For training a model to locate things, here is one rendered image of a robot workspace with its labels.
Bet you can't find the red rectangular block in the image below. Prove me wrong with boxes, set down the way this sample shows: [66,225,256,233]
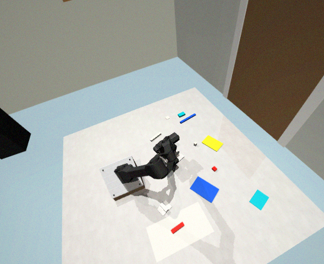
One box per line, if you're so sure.
[171,222,185,234]

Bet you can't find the blue flat square plate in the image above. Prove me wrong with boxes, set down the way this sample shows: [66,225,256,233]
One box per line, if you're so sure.
[190,177,219,203]

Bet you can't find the cyan flat rectangular plate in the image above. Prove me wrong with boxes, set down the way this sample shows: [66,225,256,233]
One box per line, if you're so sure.
[249,190,269,210]

